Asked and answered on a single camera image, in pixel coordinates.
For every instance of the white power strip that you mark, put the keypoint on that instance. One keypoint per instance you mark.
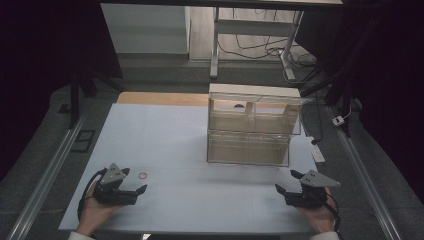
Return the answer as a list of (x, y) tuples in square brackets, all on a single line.
[(316, 151)]

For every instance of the person's right hand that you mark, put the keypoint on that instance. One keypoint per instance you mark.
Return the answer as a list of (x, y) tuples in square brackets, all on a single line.
[(316, 216)]

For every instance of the metal floor rail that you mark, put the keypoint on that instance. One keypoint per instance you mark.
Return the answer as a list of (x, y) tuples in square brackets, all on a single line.
[(46, 173), (363, 173)]

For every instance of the white metal desk frame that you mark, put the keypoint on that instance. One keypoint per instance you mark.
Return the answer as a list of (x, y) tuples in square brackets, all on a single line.
[(253, 27)]

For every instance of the black metal stand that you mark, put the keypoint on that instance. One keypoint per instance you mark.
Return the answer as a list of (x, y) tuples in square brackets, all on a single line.
[(74, 100)]

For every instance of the person's left hand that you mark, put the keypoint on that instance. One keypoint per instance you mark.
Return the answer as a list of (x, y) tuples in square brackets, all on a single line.
[(95, 215)]

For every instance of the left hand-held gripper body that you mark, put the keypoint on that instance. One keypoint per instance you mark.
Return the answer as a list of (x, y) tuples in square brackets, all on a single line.
[(111, 195)]

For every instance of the person's left white sleeve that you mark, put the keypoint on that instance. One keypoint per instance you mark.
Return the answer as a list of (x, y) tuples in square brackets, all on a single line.
[(80, 236)]

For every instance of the dark curtain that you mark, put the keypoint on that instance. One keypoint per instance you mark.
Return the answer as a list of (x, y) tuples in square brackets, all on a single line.
[(383, 66), (43, 50)]

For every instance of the person's right white sleeve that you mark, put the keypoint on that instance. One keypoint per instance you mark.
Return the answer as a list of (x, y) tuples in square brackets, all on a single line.
[(323, 236)]

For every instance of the white plug adapter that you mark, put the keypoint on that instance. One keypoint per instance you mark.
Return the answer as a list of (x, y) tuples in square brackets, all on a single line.
[(338, 120)]

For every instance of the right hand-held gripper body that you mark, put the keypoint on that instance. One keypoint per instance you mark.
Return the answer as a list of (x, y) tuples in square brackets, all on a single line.
[(308, 196)]

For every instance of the white table mat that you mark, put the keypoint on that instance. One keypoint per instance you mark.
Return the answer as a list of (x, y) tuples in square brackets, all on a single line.
[(160, 150)]

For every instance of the clear acrylic drawer cabinet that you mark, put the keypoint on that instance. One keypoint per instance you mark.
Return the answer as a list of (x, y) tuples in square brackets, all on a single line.
[(250, 133)]

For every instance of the person's white sleeve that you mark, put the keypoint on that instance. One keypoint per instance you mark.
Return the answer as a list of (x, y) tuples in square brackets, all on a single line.
[(80, 236), (323, 236)]

